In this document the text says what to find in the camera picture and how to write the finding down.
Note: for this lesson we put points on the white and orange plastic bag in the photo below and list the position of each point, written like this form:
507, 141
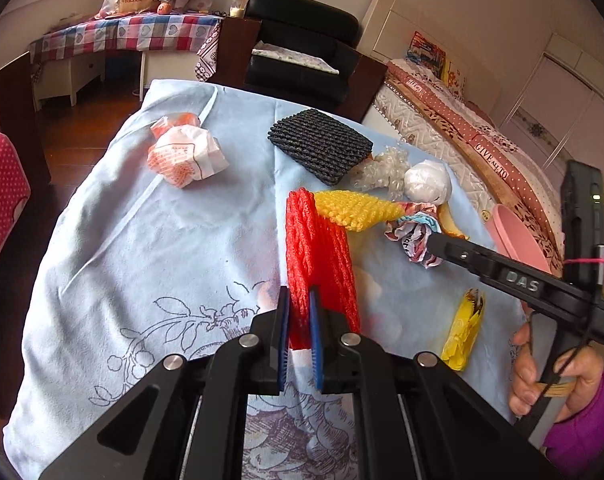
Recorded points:
186, 152

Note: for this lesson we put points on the clear pink plastic bag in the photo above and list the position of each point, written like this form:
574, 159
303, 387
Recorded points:
110, 2

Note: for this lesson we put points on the light blue floral tablecloth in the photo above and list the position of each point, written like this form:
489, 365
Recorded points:
156, 240

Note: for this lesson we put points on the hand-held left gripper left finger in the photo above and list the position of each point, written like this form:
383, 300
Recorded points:
283, 332

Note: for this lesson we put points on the yellow printed pillow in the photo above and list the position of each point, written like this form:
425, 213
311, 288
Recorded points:
454, 77

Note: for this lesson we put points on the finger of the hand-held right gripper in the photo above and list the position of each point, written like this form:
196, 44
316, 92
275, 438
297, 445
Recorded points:
452, 251

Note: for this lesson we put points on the grey patterned seat cushion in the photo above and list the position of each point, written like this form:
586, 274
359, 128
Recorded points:
297, 57

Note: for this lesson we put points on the orange fruit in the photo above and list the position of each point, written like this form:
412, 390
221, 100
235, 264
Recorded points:
162, 8

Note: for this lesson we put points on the white desk drawer unit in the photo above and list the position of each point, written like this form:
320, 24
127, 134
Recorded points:
71, 77

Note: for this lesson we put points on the dark wooden low cabinet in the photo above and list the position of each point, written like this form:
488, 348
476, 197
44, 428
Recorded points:
11, 105

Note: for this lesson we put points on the person's right forearm purple sleeve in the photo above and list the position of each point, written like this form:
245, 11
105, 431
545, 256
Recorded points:
587, 435

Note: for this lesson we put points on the printed wrapper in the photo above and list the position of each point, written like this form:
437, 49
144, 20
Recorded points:
409, 235

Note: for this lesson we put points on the black leather armchair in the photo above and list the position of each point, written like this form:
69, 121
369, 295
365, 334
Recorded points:
302, 20

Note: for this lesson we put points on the black foam fruit net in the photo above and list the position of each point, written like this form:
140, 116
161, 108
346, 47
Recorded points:
322, 145

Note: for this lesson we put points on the purple floral hanging cloth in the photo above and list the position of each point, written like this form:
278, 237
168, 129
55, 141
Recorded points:
207, 55

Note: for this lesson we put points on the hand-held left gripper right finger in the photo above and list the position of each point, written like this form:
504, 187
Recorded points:
316, 340

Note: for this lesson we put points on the yellow foam fruit net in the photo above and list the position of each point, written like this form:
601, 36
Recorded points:
357, 210

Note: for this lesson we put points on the white crumpled paper ball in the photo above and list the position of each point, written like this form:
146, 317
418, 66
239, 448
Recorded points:
428, 182

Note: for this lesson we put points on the person's right hand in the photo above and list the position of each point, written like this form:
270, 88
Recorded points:
524, 360

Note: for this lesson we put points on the red foam fruit net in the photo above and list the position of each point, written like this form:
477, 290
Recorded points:
317, 250

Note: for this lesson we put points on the yellow crumpled wrapper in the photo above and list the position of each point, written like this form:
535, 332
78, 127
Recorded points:
463, 335

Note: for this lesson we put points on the pink plastic basin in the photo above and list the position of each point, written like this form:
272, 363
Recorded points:
517, 240

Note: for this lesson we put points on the clear bubble wrap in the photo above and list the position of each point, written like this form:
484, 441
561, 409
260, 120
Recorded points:
382, 172

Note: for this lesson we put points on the bed with patterned bedding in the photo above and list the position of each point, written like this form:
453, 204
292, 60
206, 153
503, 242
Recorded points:
487, 150

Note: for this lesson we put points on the white wardrobe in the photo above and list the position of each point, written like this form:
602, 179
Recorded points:
557, 95

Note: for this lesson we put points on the red polka dot chair cover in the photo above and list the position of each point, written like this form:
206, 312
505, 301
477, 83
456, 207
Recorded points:
1, 200

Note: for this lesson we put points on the white headboard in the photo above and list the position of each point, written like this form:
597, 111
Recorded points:
387, 25

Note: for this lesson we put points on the plaid heart tablecloth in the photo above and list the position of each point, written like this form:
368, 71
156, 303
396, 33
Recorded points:
126, 32

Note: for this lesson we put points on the dark wooden side cabinet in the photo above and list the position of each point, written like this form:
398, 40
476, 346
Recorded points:
234, 47

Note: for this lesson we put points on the dark wooden bed frame end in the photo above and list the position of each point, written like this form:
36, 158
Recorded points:
369, 85

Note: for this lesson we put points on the plastic cup with straw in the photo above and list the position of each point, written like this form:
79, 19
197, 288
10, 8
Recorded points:
237, 9

